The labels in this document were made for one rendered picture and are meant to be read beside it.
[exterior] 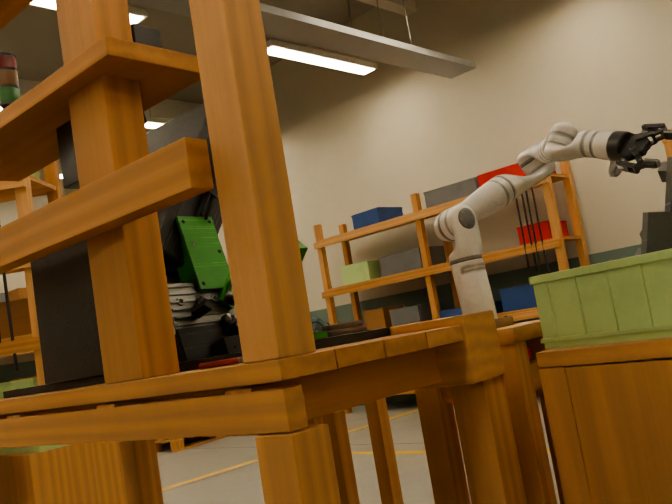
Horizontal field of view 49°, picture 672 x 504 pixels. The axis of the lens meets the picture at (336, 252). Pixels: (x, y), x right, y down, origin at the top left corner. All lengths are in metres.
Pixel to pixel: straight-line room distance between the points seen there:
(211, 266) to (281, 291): 0.74
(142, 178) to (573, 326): 0.97
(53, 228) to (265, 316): 0.61
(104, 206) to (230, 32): 0.42
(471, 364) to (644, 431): 0.36
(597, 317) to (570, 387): 0.16
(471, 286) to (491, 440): 0.50
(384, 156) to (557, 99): 2.21
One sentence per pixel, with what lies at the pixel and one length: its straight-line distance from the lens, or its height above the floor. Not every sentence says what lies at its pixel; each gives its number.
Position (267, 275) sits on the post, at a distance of 1.20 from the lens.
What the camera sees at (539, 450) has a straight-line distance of 1.92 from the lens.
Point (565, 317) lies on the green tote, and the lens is 1.73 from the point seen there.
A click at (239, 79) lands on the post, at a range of 1.28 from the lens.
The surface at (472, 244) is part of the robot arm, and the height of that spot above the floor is 1.08.
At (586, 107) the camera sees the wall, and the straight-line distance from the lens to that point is 7.45.
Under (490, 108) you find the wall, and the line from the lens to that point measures 7.95.
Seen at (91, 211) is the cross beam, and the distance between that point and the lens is 1.52.
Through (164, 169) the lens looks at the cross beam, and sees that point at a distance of 1.33.
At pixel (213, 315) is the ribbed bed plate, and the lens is 1.91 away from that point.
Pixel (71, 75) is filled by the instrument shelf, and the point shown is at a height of 1.51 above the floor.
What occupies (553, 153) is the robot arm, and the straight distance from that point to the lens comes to 2.06.
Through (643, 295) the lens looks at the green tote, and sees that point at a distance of 1.61.
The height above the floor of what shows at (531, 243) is 1.42.
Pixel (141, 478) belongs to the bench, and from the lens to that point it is 2.71.
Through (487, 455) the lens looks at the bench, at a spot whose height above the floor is 0.59.
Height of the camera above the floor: 0.90
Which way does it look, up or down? 6 degrees up
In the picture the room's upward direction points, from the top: 10 degrees counter-clockwise
